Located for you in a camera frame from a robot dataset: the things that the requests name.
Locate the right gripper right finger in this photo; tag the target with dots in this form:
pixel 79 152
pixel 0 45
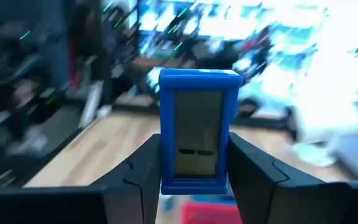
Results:
pixel 291 205

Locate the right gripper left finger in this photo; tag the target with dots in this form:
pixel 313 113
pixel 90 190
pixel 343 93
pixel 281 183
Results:
pixel 73 205

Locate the red plastic basket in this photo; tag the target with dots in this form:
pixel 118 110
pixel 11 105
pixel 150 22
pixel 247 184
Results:
pixel 210 214

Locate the blue digital clock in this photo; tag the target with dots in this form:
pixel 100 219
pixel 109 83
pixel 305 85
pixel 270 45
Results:
pixel 197 130

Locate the black aluminium table frame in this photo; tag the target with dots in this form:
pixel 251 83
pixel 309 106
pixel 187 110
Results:
pixel 266 124

